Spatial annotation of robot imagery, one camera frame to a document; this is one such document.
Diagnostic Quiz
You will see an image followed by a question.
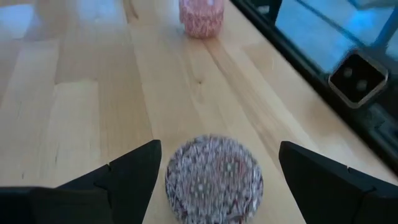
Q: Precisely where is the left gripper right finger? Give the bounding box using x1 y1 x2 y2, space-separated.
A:
278 141 398 224

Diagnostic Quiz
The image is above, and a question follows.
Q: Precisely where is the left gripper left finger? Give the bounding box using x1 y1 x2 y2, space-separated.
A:
30 139 162 224

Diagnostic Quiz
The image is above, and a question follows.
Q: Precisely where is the dark red patterned candle tin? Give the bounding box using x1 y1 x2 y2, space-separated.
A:
164 133 265 224

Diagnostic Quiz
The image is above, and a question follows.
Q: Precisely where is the pink patterned candle tin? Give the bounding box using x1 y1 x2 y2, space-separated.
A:
178 0 226 40

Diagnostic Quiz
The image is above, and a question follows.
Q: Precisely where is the black aluminium rig frame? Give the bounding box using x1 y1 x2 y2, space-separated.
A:
229 0 398 177

